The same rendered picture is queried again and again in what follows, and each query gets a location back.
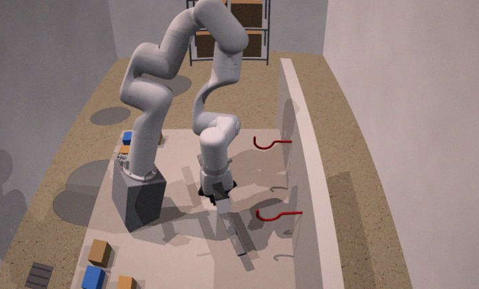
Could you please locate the grey bar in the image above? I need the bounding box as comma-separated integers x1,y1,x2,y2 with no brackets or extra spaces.
197,154,246,256

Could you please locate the beige flat wall panel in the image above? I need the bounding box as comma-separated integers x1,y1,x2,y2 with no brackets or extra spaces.
275,58,344,289

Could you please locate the blue box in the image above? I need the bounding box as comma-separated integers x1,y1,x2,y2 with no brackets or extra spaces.
81,265,106,289
122,132,132,145

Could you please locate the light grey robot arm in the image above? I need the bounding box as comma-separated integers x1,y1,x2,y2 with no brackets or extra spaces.
117,0,249,182

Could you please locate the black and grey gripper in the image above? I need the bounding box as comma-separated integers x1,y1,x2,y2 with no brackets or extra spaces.
198,166,237,206

